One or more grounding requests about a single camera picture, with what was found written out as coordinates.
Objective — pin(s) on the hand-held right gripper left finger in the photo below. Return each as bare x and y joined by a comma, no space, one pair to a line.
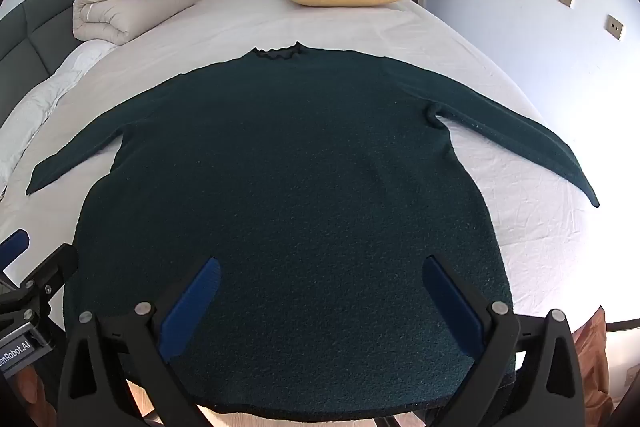
192,302

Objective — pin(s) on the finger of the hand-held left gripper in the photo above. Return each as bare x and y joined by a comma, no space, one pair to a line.
12,247
50,269

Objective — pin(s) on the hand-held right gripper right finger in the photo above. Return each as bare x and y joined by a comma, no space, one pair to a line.
450,302

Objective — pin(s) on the dark green sweater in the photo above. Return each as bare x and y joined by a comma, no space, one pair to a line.
300,207

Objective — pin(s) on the white pillow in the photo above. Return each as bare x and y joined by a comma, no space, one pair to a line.
45,107

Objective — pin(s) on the brown patterned cloth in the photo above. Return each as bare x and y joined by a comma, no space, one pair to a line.
597,357

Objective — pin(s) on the grey padded headboard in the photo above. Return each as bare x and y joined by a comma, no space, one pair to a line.
30,37

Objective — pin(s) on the folded beige comforter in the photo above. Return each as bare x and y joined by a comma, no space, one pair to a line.
125,9

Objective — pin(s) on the bed with white sheet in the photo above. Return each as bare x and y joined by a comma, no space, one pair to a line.
350,27

